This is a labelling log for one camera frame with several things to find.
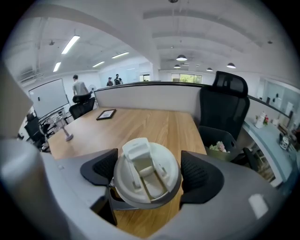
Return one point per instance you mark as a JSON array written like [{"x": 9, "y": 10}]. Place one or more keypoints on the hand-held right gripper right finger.
[{"x": 222, "y": 199}]

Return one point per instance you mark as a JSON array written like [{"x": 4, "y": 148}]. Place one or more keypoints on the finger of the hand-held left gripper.
[{"x": 106, "y": 208}]

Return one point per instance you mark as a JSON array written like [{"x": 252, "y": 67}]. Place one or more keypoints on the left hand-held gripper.
[{"x": 18, "y": 168}]

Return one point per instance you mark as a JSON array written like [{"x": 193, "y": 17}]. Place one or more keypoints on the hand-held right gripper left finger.
[{"x": 98, "y": 168}]

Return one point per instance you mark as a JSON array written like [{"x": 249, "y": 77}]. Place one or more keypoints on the white plastic cup lid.
[{"x": 147, "y": 171}]

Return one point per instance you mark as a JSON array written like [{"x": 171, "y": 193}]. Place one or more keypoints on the purple lantern ornament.
[{"x": 66, "y": 133}]

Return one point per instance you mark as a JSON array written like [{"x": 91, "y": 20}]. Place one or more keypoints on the pale artificial flowers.
[{"x": 219, "y": 147}]

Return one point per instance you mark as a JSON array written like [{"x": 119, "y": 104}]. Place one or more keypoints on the black framed picture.
[{"x": 106, "y": 114}]

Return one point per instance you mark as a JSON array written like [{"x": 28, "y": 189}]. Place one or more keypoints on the black mesh office chair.
[{"x": 82, "y": 107}]

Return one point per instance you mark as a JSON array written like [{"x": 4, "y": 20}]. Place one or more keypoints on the black waste bin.
[{"x": 215, "y": 136}]

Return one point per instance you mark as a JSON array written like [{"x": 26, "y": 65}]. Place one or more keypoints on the light blue table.
[{"x": 269, "y": 140}]

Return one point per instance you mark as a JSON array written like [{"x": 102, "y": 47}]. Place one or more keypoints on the whiteboard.
[{"x": 48, "y": 99}]

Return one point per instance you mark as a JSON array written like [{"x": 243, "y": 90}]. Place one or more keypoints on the white standing fan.
[{"x": 92, "y": 88}]

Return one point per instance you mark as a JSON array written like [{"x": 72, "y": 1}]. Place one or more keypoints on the idle gripper device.
[{"x": 286, "y": 143}]

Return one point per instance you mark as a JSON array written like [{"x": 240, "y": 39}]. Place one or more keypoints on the white teapot with flowers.
[{"x": 260, "y": 120}]

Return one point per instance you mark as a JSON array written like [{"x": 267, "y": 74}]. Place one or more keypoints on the grey desk partition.
[{"x": 152, "y": 98}]

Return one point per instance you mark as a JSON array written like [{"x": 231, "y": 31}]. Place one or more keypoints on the black high-back office chair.
[{"x": 222, "y": 107}]

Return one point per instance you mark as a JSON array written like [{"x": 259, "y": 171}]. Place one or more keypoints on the fluorescent ceiling tube light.
[
  {"x": 70, "y": 44},
  {"x": 120, "y": 55},
  {"x": 98, "y": 64},
  {"x": 57, "y": 67}
]

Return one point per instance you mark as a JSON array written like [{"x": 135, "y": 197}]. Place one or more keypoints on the black pendant ceiling lamp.
[
  {"x": 177, "y": 66},
  {"x": 181, "y": 57},
  {"x": 209, "y": 69},
  {"x": 231, "y": 65}
]

